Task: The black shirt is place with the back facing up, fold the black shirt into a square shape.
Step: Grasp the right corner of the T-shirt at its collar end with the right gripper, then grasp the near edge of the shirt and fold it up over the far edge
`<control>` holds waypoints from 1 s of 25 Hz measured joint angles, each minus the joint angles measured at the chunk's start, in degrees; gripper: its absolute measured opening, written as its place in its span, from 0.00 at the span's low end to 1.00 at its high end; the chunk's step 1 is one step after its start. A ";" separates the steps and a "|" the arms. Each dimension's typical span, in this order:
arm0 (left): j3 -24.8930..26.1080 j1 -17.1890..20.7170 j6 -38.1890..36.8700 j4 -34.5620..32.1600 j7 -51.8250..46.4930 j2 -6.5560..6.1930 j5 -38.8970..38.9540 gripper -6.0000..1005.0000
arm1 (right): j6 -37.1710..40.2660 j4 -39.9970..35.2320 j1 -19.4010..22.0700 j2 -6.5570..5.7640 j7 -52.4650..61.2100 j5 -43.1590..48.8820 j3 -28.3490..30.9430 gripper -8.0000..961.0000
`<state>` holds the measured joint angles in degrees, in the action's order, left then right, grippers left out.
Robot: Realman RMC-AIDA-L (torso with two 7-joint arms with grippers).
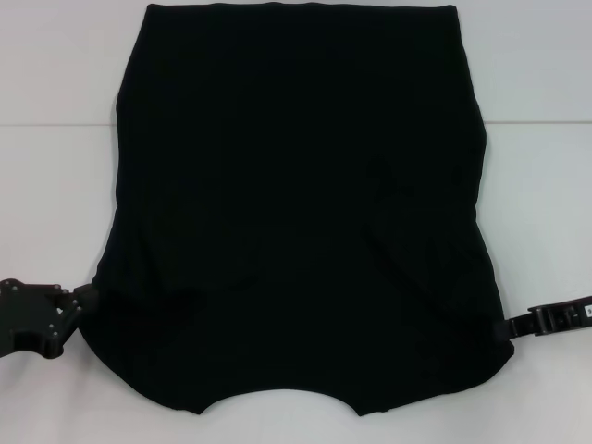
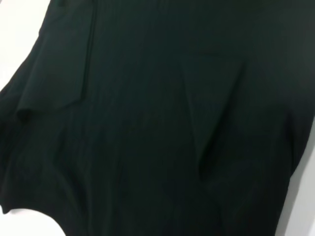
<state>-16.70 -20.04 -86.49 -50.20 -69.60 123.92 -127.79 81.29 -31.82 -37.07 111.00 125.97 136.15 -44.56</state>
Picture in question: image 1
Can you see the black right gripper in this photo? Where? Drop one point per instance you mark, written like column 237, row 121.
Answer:
column 585, row 319

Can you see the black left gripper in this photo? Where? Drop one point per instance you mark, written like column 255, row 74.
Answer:
column 25, row 316

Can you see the black t-shirt with FREE print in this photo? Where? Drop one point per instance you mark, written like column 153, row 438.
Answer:
column 296, row 185

